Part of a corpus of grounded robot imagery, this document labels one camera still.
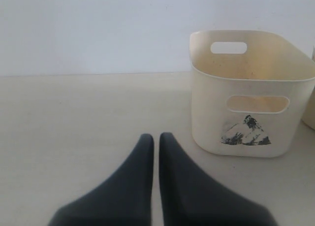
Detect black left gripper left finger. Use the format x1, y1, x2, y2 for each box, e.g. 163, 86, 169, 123
49, 133, 154, 226

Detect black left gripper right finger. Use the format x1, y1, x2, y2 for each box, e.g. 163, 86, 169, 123
159, 132, 277, 226

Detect cream plastic storage bin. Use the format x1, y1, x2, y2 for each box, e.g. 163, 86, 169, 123
189, 30, 315, 158

